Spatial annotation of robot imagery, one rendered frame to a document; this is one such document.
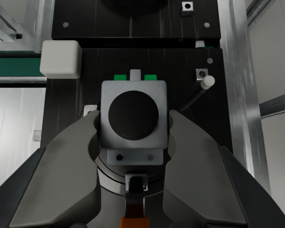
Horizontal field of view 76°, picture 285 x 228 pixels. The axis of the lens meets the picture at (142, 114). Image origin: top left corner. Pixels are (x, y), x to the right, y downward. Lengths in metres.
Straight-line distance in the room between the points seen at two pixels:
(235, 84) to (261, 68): 0.17
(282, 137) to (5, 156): 0.47
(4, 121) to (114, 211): 0.22
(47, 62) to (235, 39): 0.27
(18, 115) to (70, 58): 0.14
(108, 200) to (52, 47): 0.20
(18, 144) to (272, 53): 0.50
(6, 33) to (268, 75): 0.45
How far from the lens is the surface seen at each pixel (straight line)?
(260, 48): 0.47
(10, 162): 0.34
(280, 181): 0.42
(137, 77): 0.17
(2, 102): 0.37
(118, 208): 0.24
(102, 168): 0.22
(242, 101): 0.29
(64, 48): 0.26
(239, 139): 0.27
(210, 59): 0.28
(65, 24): 0.31
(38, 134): 0.27
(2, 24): 0.32
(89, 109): 0.21
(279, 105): 0.31
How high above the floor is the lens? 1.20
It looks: 78 degrees down
